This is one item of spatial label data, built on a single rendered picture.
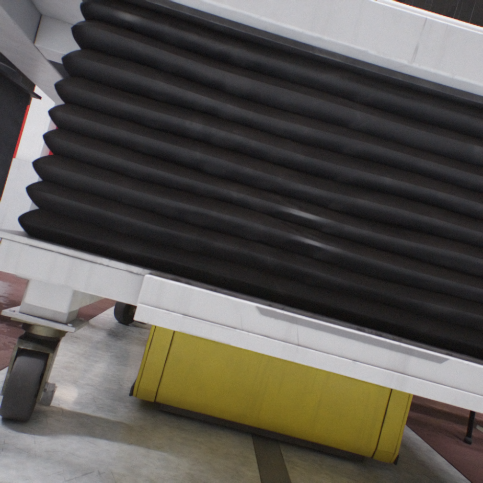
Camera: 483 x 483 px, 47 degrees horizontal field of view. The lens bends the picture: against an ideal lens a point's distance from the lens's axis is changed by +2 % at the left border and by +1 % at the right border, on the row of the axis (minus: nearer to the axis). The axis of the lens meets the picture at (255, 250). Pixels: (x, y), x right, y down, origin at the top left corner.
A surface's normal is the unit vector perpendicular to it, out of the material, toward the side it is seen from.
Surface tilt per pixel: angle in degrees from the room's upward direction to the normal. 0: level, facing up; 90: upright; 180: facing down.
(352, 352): 90
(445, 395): 90
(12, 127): 90
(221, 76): 130
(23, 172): 90
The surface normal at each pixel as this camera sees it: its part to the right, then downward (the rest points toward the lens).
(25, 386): 0.27, -0.15
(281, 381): 0.07, 0.00
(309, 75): -0.16, 0.67
